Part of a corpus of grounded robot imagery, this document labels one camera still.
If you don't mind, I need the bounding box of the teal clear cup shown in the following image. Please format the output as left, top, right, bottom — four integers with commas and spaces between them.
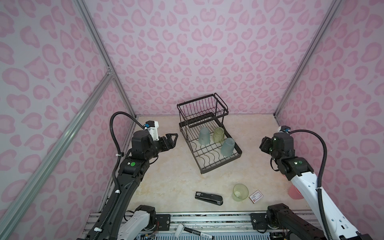
199, 127, 211, 146
221, 138, 236, 158

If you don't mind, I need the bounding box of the yellow-green clear cup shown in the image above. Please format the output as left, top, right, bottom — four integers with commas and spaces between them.
213, 127, 225, 143

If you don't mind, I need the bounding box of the yellow-green cup front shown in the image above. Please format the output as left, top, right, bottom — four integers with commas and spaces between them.
232, 184, 249, 202

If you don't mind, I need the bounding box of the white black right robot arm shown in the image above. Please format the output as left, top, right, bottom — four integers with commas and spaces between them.
253, 127, 371, 240

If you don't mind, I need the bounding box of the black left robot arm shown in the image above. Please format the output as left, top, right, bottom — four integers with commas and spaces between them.
85, 130, 178, 240

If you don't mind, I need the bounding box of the small red white card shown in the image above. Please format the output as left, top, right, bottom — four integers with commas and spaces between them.
249, 190, 264, 204

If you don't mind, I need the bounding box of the black stapler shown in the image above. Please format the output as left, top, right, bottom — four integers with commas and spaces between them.
195, 192, 224, 206

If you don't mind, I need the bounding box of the black marker pen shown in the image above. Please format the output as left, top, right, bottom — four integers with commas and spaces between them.
174, 224, 215, 240

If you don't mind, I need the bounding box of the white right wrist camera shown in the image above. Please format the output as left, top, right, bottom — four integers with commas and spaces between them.
278, 126, 291, 134

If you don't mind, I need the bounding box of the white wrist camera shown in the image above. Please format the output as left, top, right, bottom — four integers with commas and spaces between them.
278, 126, 291, 134
144, 121, 159, 141

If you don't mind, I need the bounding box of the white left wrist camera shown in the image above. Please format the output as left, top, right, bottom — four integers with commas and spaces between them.
144, 121, 159, 141

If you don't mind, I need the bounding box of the black wire dish rack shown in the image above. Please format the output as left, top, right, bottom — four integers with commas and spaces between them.
177, 93, 242, 174

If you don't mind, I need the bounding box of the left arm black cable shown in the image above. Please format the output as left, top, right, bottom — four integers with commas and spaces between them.
95, 111, 146, 240

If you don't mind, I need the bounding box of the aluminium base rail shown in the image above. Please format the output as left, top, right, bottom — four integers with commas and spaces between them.
80, 209, 343, 240

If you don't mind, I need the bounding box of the aluminium corner frame right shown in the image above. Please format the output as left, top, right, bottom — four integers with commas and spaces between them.
274, 0, 344, 121

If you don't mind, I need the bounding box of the aluminium frame left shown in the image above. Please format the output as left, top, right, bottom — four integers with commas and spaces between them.
1, 1, 126, 240

